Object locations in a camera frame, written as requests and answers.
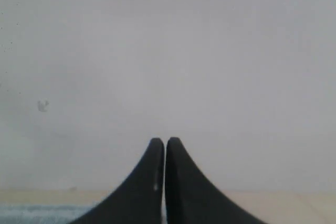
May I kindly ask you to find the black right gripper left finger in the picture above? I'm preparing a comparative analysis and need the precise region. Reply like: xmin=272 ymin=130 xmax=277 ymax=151
xmin=70 ymin=138 xmax=164 ymax=224

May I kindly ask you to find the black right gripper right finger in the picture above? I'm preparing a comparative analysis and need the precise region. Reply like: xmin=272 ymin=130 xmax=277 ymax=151
xmin=165 ymin=137 xmax=265 ymax=224

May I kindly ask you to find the light blue terry towel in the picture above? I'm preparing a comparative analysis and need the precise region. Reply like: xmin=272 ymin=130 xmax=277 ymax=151
xmin=1 ymin=204 xmax=95 ymax=224

